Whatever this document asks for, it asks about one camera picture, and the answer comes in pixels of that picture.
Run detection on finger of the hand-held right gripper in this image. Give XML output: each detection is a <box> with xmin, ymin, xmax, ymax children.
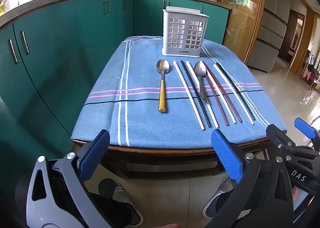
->
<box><xmin>266</xmin><ymin>123</ymin><xmax>304</xmax><ymax>162</ymax></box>
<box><xmin>294</xmin><ymin>117</ymin><xmax>320</xmax><ymax>152</ymax></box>

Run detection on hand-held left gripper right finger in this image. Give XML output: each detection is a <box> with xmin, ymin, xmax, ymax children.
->
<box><xmin>205</xmin><ymin>129</ymin><xmax>295</xmax><ymax>228</ymax></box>

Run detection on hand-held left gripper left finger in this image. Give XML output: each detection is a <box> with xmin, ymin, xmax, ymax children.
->
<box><xmin>26</xmin><ymin>129</ymin><xmax>112</xmax><ymax>228</ymax></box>

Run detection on white chopstick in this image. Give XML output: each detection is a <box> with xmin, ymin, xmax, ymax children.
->
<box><xmin>173</xmin><ymin>61</ymin><xmax>205</xmax><ymax>130</ymax></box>
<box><xmin>204</xmin><ymin>67</ymin><xmax>237</xmax><ymax>124</ymax></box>
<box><xmin>185</xmin><ymin>61</ymin><xmax>220</xmax><ymax>129</ymax></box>
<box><xmin>212</xmin><ymin>64</ymin><xmax>255</xmax><ymax>125</ymax></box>

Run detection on dark navy chopstick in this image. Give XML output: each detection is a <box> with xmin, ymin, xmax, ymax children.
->
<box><xmin>180</xmin><ymin>61</ymin><xmax>211</xmax><ymax>128</ymax></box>
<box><xmin>216</xmin><ymin>62</ymin><xmax>257</xmax><ymax>121</ymax></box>

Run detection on white plastic utensil holder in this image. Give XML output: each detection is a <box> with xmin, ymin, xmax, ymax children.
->
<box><xmin>162</xmin><ymin>6</ymin><xmax>209</xmax><ymax>58</ymax></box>

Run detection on grey shoe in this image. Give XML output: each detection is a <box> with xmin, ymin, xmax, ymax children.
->
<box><xmin>202</xmin><ymin>175</ymin><xmax>234</xmax><ymax>218</ymax></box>
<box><xmin>98</xmin><ymin>178</ymin><xmax>143</xmax><ymax>227</ymax></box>

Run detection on dark red chopstick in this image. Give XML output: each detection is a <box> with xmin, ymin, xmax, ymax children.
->
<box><xmin>202</xmin><ymin>61</ymin><xmax>230</xmax><ymax>127</ymax></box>
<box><xmin>204</xmin><ymin>61</ymin><xmax>243</xmax><ymax>122</ymax></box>

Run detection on wooden chair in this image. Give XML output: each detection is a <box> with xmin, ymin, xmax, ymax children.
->
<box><xmin>301</xmin><ymin>51</ymin><xmax>320</xmax><ymax>91</ymax></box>

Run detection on blue striped tablecloth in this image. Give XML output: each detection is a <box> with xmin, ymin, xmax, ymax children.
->
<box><xmin>71</xmin><ymin>36</ymin><xmax>287</xmax><ymax>149</ymax></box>

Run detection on all steel spoon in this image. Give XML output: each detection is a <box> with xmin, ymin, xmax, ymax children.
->
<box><xmin>194</xmin><ymin>61</ymin><xmax>209</xmax><ymax>104</ymax></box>

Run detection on teal kitchen base cabinets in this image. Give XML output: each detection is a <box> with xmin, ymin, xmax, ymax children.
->
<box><xmin>0</xmin><ymin>0</ymin><xmax>230</xmax><ymax>228</ymax></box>

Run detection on wood framed glass door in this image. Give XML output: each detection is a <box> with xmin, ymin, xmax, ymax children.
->
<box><xmin>219</xmin><ymin>0</ymin><xmax>267</xmax><ymax>69</ymax></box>

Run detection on wooden handled steel spoon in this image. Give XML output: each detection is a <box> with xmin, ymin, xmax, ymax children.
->
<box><xmin>156</xmin><ymin>59</ymin><xmax>170</xmax><ymax>114</ymax></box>

